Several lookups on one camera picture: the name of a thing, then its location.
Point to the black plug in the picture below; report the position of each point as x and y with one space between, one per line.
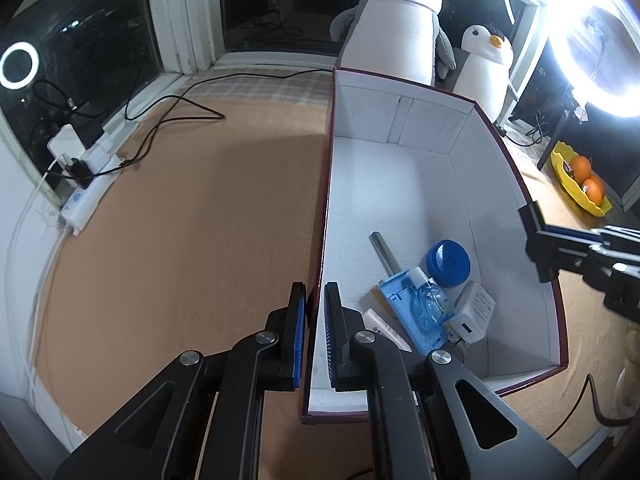
82 169

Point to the white window frame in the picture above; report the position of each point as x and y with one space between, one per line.
185 15

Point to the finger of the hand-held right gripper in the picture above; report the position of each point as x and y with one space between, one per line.
555 255
531 217

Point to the large penguin plush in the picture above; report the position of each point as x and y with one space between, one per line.
395 30

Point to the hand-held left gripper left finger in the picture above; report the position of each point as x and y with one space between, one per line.
300 350

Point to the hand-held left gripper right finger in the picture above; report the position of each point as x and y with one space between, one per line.
330 350

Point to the yellow leaf-shaped bowl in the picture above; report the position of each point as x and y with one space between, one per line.
562 182

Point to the clear plastic wrapping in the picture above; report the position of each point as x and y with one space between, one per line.
582 114

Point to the small penguin plush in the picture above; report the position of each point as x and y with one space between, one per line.
485 70

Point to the black tripod stand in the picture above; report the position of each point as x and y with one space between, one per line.
557 135

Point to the white power strip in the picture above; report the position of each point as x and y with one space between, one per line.
92 185

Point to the white plug adapter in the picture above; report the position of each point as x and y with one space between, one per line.
65 141

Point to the checked cloth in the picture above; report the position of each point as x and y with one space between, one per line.
260 85

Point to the red cardboard box white inside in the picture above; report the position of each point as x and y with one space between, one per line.
400 185

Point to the white wall charger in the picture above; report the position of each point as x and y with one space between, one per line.
472 310

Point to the blue round container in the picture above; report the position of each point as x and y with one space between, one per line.
450 260

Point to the pile of wrapped candies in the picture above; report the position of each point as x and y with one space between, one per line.
567 167

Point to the small blue clear bottle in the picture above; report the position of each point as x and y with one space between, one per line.
430 305

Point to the pink bottle grey cap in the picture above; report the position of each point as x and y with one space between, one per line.
382 330

